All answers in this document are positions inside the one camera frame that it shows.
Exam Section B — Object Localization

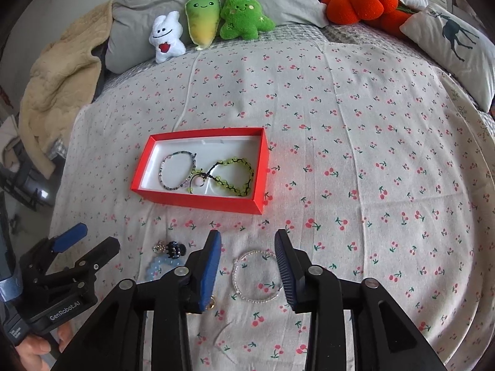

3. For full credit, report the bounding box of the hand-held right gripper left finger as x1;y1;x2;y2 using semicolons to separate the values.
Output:
50;229;223;371

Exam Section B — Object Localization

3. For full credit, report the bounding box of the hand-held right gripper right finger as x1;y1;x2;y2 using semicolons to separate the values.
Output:
274;229;449;371

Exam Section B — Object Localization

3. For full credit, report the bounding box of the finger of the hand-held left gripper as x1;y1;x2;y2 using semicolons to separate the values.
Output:
37;237;120;292
19;222;88;279

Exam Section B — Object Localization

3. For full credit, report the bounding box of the clear beaded bracelet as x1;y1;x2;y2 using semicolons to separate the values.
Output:
233;250;285;303

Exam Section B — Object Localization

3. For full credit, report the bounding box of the black charm bracelet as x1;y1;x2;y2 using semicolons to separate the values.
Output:
166;241;188;260

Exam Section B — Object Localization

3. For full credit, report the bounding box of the pale blue beaded bracelet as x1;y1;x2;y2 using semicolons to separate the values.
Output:
145;255;190;284

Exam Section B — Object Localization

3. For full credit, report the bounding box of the red cardboard box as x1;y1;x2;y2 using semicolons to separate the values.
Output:
130;127;270;215

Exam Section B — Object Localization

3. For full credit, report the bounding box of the person's left hand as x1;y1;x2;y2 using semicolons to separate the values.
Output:
15;321;72;368

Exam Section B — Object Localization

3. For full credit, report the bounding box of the cherry print bed sheet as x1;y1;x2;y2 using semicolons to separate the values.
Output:
50;41;495;371

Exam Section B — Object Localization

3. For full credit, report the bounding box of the beige fleece blanket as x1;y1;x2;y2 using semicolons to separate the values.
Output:
19;0;113;178

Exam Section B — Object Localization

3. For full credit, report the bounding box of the white tooth plush toy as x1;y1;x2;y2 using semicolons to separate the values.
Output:
149;11;186;63

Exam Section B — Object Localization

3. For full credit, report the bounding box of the yellow green carrot plush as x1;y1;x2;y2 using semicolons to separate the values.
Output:
185;0;222;49

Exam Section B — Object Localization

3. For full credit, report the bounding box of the green tree plush toy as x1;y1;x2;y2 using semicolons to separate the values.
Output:
219;0;276;41

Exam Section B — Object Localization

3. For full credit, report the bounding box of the orange pumpkin plush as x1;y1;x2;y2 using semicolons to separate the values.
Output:
321;0;414;39

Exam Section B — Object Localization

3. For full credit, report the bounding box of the deer print pillow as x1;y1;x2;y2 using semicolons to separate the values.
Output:
399;2;495;113

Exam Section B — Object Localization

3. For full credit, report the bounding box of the pink bead cord bracelet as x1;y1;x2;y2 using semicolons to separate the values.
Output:
185;168;221;192

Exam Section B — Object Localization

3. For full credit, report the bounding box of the purple beaded bracelet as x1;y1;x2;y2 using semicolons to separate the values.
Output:
160;151;199;191

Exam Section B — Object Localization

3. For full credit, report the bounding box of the green beaded bracelet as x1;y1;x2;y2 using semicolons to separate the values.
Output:
188;157;255;197

